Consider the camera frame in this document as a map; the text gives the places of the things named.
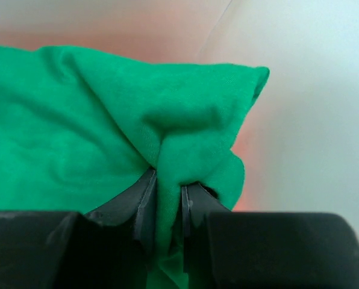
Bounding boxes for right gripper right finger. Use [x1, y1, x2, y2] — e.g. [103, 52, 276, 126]
[181, 183, 230, 288]

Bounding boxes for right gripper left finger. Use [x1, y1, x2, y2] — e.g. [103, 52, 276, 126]
[84, 168, 157, 288]

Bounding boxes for green t shirt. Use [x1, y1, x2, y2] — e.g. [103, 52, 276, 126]
[0, 46, 269, 288]

